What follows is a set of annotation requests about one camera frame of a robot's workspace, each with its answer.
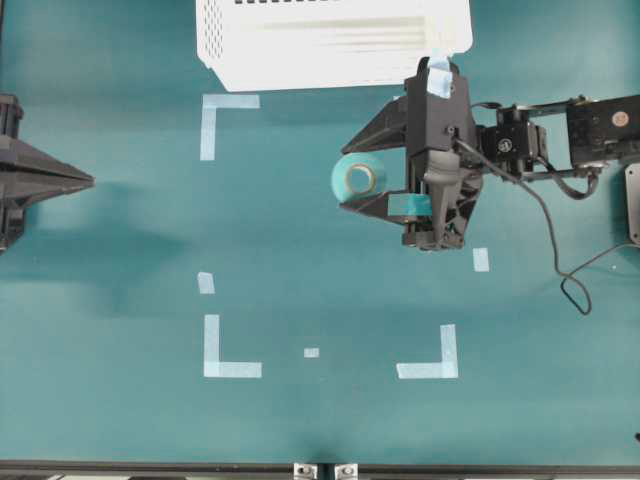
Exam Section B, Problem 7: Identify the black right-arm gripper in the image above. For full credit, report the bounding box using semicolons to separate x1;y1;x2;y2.
339;57;483;251

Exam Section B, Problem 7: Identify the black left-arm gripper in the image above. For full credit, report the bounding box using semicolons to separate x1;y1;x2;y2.
1;93;95;253

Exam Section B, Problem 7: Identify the teal tape roll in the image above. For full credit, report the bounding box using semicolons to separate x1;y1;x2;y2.
331;153;387;203

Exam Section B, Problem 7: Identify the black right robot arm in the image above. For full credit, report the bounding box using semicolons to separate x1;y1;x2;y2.
331;56;639;251

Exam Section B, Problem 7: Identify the small right tape piece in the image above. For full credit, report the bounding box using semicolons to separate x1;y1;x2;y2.
473;247;490;273

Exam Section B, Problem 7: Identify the small tape piece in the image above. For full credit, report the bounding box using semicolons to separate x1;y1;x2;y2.
304;348;320;359
197;272;216;295
473;247;490;273

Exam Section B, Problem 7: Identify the white perforated plastic basket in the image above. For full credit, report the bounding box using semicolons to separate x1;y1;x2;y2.
195;1;473;92

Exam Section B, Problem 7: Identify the top-left tape corner marker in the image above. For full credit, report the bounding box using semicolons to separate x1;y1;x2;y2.
200;94;261;162

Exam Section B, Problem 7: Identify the small bottom tape piece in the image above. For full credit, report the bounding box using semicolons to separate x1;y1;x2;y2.
304;348;320;359

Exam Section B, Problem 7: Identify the small left tape piece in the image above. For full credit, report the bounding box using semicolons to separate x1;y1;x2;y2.
197;272;216;295

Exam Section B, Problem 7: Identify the bottom-right tape corner marker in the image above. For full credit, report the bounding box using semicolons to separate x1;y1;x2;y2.
396;324;459;380

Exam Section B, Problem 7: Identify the bottom-left tape corner marker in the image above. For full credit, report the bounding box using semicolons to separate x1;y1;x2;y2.
203;314;262;379

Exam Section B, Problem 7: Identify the black cable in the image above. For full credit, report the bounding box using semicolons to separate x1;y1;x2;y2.
452;137;640;316

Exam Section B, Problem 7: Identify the grey metal base plate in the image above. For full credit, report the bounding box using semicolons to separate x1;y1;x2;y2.
624;162;640;245

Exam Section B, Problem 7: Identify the right metal bracket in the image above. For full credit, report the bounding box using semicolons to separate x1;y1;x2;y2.
334;463;359;480

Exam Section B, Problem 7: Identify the metal bracket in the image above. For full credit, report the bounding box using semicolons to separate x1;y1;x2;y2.
292;463;318;480
334;463;359;480

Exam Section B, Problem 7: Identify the left metal bracket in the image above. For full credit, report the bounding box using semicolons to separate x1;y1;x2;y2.
292;463;318;480

